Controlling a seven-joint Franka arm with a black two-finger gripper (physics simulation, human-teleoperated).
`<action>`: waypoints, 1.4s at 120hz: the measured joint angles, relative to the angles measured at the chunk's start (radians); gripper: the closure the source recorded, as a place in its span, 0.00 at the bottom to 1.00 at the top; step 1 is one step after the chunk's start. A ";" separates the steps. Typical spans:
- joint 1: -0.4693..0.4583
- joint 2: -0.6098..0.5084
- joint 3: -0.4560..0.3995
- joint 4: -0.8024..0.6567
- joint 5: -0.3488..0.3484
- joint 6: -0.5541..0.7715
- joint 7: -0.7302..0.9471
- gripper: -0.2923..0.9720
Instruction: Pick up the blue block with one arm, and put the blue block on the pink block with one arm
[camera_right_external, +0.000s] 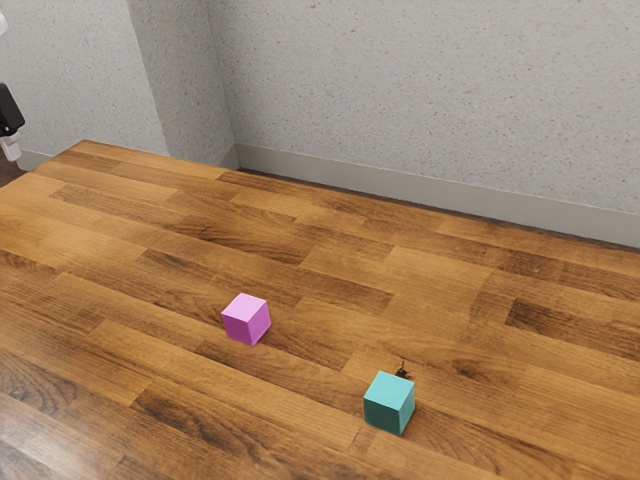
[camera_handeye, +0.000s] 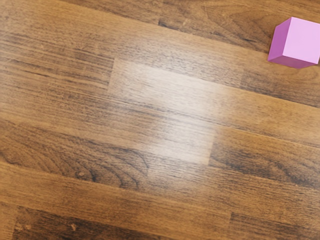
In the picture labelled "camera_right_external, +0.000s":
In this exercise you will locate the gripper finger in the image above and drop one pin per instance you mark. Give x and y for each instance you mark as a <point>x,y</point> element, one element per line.
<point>8,115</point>

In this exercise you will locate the pink block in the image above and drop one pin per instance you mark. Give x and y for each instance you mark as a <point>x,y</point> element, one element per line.
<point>246,320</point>

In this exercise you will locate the teal block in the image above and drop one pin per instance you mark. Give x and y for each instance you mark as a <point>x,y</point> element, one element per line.
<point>389,402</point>

